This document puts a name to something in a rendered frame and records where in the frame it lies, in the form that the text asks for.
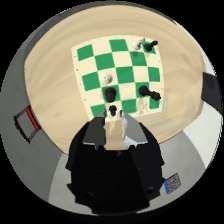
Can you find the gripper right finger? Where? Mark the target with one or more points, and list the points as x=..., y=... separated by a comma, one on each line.
x=137, y=134

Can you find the green and cream chessboard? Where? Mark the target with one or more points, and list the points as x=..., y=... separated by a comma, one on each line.
x=130, y=68

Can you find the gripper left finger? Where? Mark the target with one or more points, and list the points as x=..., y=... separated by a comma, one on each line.
x=88, y=138

